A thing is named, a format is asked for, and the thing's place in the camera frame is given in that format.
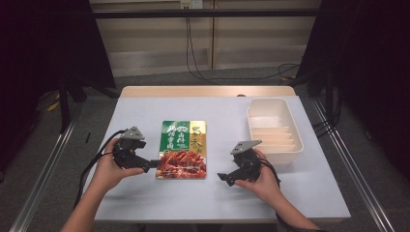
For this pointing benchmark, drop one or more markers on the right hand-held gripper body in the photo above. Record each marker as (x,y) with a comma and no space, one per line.
(245,161)

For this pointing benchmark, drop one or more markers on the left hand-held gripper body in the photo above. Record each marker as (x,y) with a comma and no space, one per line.
(128,149)

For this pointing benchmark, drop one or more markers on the green and red food packet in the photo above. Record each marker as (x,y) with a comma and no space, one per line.
(182,149)

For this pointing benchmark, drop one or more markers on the white plastic bin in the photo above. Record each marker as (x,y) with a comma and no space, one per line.
(274,129)

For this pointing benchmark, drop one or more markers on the person's right hand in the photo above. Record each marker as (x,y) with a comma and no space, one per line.
(264,180)

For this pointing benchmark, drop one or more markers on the person's left hand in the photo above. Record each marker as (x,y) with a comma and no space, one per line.
(109,172)

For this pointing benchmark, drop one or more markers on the light blue table mat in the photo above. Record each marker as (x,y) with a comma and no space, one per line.
(209,196)

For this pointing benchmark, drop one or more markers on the black metal stand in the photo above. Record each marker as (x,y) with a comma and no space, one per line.
(64,100)

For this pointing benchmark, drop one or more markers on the wooden table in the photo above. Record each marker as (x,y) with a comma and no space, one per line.
(206,91)

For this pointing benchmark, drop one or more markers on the black curtain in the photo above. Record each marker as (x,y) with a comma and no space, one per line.
(364,64)
(48,48)

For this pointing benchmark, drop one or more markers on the black horizontal bar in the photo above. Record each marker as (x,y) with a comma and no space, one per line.
(206,13)

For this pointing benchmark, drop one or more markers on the metal floor rail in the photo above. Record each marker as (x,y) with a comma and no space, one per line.
(351,170)
(42,180)

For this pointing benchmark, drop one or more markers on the white wall socket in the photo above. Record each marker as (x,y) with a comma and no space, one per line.
(191,4)

